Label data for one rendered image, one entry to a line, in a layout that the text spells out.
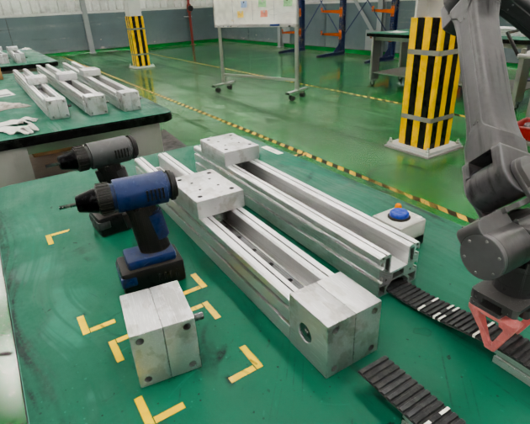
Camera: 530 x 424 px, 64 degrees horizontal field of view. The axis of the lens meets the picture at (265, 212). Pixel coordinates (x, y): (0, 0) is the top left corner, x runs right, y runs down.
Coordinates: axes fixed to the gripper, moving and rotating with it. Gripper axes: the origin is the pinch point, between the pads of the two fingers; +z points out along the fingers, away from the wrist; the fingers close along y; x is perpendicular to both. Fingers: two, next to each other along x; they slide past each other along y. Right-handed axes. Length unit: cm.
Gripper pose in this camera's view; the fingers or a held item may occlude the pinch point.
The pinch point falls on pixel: (500, 337)
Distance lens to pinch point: 72.9
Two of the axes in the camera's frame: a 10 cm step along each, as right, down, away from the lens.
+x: 5.3, 3.6, -7.7
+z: 0.4, 9.0, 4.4
